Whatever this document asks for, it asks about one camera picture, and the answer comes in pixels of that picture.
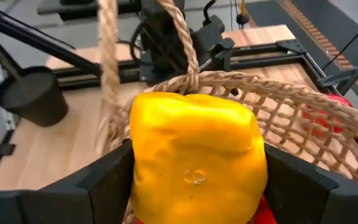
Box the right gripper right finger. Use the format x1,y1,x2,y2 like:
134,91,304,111
264,144,358,224

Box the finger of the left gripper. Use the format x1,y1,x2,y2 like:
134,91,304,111
194,14,236,73

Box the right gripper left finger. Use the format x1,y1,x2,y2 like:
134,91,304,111
0,139,135,224

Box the glossy red tomato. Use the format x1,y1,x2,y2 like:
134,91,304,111
301,94,353,138

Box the yellow bell pepper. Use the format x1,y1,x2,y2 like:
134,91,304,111
129,91,269,224

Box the small black ball device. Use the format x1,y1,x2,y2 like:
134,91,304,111
236,12,250,26

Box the black plant pot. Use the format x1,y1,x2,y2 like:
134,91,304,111
0,65,70,128

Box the black mat with hazard stripes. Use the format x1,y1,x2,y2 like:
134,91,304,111
247,0,358,82

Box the black metal table frame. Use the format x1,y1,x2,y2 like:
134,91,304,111
0,39,335,100

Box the woven straw basket with handles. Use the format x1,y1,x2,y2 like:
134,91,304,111
94,0,358,224

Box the black diagonal frame strut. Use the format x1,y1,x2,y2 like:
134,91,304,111
0,1,102,75

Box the thin black floor cable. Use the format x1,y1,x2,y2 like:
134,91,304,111
321,14,358,71

